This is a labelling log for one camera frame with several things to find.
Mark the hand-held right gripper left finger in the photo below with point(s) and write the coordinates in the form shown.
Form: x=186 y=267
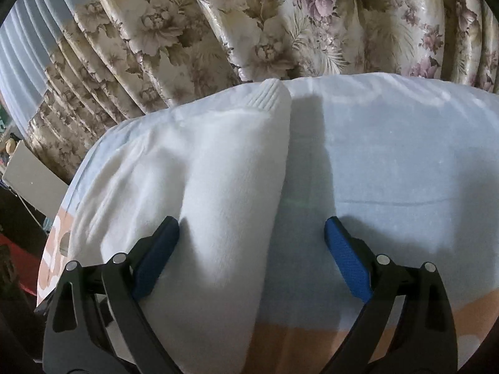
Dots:
x=154 y=261

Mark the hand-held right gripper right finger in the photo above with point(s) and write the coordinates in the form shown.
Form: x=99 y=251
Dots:
x=349 y=257

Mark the white knit sweater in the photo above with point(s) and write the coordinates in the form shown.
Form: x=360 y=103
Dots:
x=214 y=183

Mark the orange and white printed blanket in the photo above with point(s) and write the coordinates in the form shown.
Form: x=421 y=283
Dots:
x=390 y=163

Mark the red object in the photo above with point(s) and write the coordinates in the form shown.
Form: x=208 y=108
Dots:
x=19 y=257

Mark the white board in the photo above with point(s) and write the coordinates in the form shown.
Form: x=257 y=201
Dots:
x=35 y=183

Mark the white sheer curtain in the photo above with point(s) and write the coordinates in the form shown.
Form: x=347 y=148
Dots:
x=31 y=46

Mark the floral curtain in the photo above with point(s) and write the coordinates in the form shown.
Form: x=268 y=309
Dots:
x=234 y=27

